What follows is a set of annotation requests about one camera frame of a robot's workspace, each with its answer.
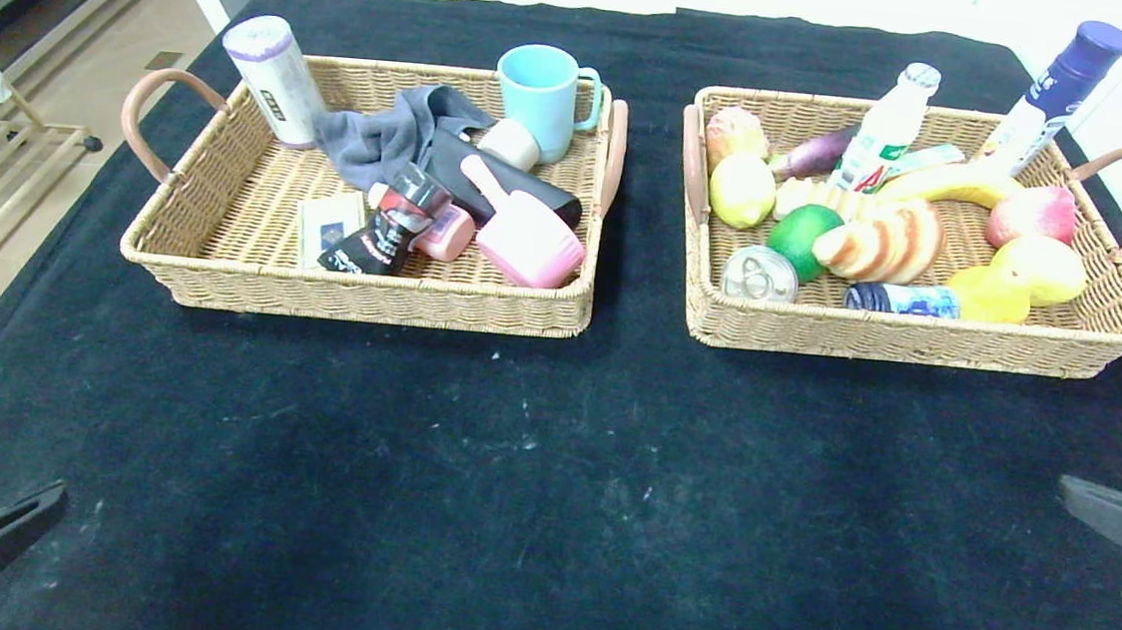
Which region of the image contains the pink saucepan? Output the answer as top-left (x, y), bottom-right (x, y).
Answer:
top-left (450, 154), bottom-right (594, 293)

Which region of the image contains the pink plastic bottle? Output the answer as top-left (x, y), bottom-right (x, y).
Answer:
top-left (362, 183), bottom-right (479, 265)

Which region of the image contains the black cosmetic tube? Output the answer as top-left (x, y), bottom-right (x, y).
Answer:
top-left (316, 157), bottom-right (455, 282)

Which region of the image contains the round tin can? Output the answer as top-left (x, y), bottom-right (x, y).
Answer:
top-left (720, 243), bottom-right (803, 306)

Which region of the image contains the green lime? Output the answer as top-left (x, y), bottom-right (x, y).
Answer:
top-left (764, 202), bottom-right (845, 286)

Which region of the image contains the toy croissant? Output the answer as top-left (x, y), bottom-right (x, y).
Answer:
top-left (811, 192), bottom-right (949, 291)

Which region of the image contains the black glasses case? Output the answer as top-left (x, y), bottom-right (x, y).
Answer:
top-left (418, 126), bottom-right (588, 233)

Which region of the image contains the small beige cup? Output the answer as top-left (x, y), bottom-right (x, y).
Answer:
top-left (475, 117), bottom-right (544, 174)

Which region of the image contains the yellow lemon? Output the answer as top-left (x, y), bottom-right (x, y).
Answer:
top-left (705, 150), bottom-right (780, 233)

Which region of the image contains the light blue mug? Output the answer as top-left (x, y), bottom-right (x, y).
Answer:
top-left (489, 42), bottom-right (607, 169)

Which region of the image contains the grey cloth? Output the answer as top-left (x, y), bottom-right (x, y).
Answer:
top-left (306, 76), bottom-right (499, 206)

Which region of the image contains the orange pink peach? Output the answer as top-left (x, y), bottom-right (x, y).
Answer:
top-left (701, 104), bottom-right (774, 172)

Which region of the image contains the beige card box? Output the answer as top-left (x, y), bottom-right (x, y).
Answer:
top-left (292, 190), bottom-right (371, 274)

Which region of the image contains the sliced bread loaf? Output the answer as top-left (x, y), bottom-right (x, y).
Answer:
top-left (772, 175), bottom-right (882, 229)

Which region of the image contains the purple eggplant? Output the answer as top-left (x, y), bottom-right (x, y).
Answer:
top-left (770, 120), bottom-right (862, 187)

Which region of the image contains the black table cloth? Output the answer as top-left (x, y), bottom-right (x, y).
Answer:
top-left (0, 0), bottom-right (1122, 630)

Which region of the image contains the white milk drink bottle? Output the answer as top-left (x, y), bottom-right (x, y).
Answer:
top-left (827, 56), bottom-right (942, 200)

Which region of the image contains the white tumbler with purple lid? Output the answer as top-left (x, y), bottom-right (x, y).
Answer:
top-left (214, 12), bottom-right (332, 153)

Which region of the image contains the yellow banana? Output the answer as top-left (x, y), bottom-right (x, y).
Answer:
top-left (875, 158), bottom-right (1026, 214)

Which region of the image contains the red apple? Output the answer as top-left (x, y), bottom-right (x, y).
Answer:
top-left (985, 180), bottom-right (1081, 257)

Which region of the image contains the yellow mango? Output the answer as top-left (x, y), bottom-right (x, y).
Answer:
top-left (987, 231), bottom-right (1094, 311)

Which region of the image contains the white bottle with blue cap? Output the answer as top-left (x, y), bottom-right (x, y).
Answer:
top-left (977, 12), bottom-right (1122, 185)

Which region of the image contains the wooden rack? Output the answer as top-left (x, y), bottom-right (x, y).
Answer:
top-left (0, 116), bottom-right (105, 333)

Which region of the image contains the wicker basket with handles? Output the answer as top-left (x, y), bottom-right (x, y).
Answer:
top-left (107, 41), bottom-right (633, 343)
top-left (665, 85), bottom-right (1122, 383)

